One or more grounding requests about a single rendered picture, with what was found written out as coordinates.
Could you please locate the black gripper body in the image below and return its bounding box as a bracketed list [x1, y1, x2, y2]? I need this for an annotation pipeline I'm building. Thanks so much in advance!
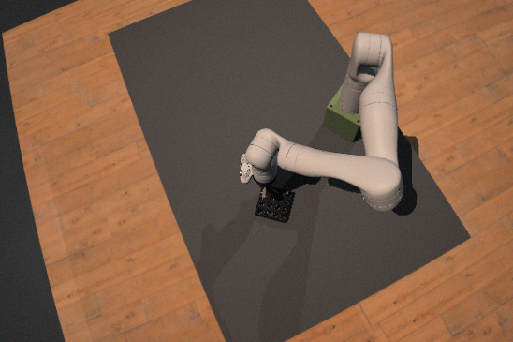
[253, 174, 277, 190]

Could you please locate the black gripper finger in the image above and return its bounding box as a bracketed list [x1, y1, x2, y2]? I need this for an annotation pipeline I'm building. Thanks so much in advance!
[259, 185, 271, 199]

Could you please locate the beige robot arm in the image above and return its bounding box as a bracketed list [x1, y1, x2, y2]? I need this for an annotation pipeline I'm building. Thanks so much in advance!
[241, 33, 403, 212]

